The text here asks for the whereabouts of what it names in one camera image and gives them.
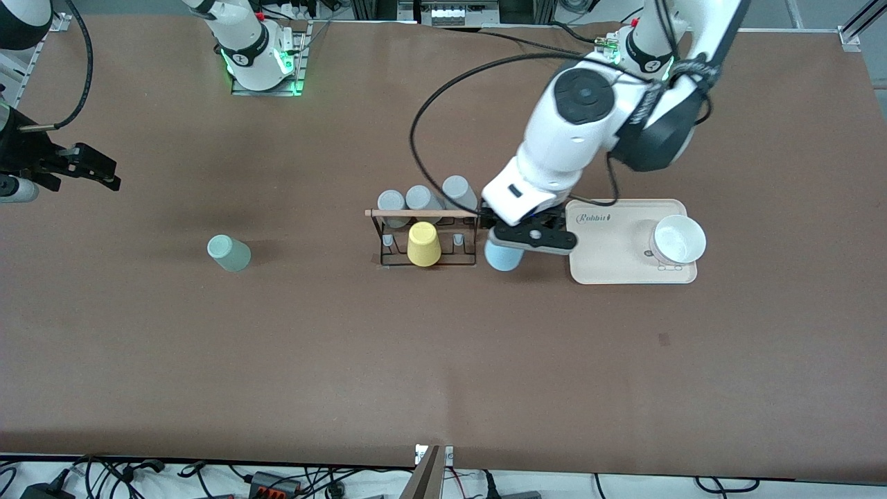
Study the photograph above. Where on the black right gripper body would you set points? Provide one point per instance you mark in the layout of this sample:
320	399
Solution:
26	151

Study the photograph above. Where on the light blue plastic cup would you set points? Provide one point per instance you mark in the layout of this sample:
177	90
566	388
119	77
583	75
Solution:
502	261

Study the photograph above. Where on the pale green plastic cup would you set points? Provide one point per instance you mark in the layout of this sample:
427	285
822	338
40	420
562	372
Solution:
229	254

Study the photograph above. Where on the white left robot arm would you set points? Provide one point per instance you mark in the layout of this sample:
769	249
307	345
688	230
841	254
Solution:
575	138

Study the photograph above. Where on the grey plastic cup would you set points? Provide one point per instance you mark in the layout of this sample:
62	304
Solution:
391	201
457	190
419	197

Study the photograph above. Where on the beige plastic tray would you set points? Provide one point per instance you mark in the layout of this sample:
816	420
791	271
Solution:
603	249

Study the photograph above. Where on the yellow plastic cup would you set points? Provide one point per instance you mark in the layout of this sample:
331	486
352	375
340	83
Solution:
423	246

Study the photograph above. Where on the white bowl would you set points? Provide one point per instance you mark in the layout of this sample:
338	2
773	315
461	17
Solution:
679	239

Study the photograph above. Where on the white power strip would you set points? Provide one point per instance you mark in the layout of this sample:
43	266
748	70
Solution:
450	14

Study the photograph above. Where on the black power adapter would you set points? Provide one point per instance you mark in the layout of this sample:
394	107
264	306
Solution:
45	493

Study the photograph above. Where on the black orange power strip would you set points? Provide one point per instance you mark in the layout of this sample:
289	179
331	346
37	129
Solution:
274	485

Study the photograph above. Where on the aluminium frame profile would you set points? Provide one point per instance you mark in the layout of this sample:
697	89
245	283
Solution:
61	22
849	38

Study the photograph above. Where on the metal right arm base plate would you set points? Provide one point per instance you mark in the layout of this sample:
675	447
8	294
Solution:
256	92

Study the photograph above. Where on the white bracket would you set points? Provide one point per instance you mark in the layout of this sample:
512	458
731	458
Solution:
450	456

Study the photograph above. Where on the wooden post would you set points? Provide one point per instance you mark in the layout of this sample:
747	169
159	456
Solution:
426	482

